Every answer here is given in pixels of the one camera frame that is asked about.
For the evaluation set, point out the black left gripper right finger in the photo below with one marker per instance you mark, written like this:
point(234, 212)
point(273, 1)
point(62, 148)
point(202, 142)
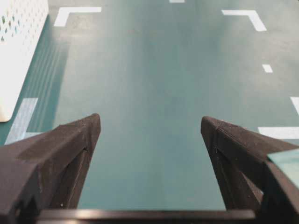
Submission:
point(254, 188)

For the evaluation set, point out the white perforated plastic basket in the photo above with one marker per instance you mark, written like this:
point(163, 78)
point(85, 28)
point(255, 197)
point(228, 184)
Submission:
point(21, 24)

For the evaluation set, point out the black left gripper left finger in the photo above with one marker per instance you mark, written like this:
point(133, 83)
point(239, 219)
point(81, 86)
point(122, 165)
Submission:
point(48, 170)

